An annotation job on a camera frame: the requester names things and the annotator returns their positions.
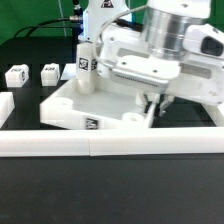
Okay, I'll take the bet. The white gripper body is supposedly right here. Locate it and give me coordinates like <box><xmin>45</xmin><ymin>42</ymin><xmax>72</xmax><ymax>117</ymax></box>
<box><xmin>98</xmin><ymin>24</ymin><xmax>224</xmax><ymax>105</ymax></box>

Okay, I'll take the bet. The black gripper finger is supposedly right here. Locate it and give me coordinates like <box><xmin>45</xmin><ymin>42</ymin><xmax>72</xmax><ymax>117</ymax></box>
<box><xmin>136</xmin><ymin>93</ymin><xmax>152</xmax><ymax>107</ymax></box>
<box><xmin>159</xmin><ymin>95</ymin><xmax>175</xmax><ymax>117</ymax></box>

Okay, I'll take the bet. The white square tabletop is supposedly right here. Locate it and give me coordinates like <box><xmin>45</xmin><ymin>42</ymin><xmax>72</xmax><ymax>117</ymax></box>
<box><xmin>40</xmin><ymin>78</ymin><xmax>159</xmax><ymax>130</ymax></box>

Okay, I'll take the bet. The white front fence bar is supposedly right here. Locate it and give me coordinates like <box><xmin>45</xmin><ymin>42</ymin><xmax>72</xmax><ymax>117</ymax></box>
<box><xmin>0</xmin><ymin>127</ymin><xmax>224</xmax><ymax>157</ymax></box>

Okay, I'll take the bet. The white right fence block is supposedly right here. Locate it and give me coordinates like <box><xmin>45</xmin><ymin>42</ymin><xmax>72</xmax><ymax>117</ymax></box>
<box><xmin>205</xmin><ymin>103</ymin><xmax>224</xmax><ymax>127</ymax></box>

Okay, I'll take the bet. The white fence block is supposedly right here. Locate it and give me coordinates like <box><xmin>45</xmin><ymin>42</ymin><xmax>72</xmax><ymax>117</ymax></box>
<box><xmin>0</xmin><ymin>92</ymin><xmax>15</xmax><ymax>128</ymax></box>
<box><xmin>205</xmin><ymin>103</ymin><xmax>224</xmax><ymax>127</ymax></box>

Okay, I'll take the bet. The white sheet with markers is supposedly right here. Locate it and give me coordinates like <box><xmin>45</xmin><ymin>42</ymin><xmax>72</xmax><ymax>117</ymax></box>
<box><xmin>61</xmin><ymin>63</ymin><xmax>76</xmax><ymax>81</ymax></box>

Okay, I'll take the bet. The white left fence block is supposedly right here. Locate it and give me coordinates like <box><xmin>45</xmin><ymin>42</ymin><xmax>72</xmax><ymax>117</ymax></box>
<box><xmin>0</xmin><ymin>92</ymin><xmax>15</xmax><ymax>128</ymax></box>

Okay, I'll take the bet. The black cable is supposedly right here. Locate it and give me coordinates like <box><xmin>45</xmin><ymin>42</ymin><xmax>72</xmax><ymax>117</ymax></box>
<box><xmin>13</xmin><ymin>16</ymin><xmax>83</xmax><ymax>38</ymax></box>

